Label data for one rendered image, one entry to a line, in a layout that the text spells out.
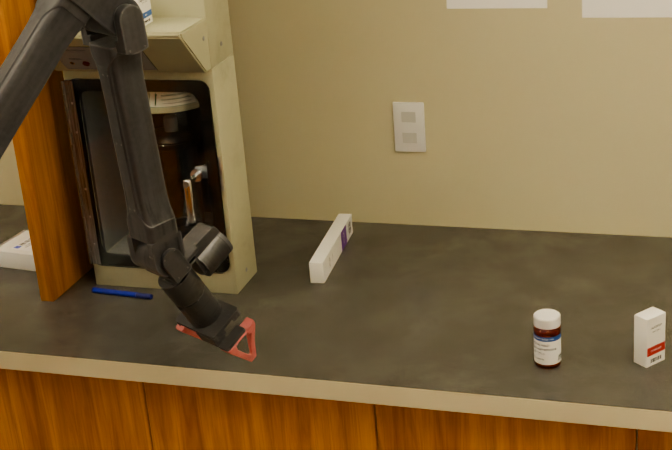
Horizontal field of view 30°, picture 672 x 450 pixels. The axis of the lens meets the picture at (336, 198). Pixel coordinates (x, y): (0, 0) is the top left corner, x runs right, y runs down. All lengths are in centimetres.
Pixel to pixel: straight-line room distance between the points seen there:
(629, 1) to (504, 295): 64
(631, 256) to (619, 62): 40
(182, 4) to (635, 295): 102
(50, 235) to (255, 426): 60
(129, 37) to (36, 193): 82
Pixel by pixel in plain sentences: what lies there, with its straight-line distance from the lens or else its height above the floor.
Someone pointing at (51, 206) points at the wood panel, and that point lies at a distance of 260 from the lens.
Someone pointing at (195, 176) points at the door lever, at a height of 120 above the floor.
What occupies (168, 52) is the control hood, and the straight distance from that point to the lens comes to 232.
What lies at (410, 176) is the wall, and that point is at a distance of 280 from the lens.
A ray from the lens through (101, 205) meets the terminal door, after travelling 258.
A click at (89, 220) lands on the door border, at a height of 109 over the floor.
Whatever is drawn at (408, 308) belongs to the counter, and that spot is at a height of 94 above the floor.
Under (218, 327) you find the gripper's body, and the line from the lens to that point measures 202.
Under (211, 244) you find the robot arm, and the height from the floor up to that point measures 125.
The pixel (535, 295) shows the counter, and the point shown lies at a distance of 246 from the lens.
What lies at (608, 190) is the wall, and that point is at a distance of 273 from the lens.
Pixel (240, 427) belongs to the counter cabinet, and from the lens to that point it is 236.
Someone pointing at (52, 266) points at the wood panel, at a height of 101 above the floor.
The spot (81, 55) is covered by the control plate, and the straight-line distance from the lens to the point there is 241.
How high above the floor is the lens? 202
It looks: 21 degrees down
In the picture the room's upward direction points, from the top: 5 degrees counter-clockwise
